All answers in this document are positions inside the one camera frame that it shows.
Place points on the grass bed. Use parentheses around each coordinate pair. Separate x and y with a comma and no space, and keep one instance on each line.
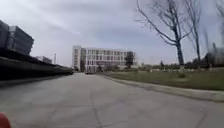
(173,80)

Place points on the dark block building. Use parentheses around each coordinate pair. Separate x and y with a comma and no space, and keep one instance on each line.
(18,40)

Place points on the grey concrete pavement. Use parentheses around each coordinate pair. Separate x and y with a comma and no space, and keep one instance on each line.
(100,100)

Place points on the dark evergreen tree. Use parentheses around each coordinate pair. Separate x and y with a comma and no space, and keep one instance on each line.
(129,60)

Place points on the row of bare trees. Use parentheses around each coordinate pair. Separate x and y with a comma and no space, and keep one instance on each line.
(178,46)

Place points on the grey stone kerb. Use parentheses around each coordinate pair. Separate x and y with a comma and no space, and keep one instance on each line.
(166,89)

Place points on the dark fence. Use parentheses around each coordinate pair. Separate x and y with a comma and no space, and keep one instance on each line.
(33,68)

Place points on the white many-windowed building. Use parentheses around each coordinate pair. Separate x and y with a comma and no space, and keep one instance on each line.
(100,59)

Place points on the robot's own part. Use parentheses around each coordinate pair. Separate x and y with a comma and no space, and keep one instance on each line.
(3,120)

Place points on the vehicle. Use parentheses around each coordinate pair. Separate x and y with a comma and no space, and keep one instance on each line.
(89,71)

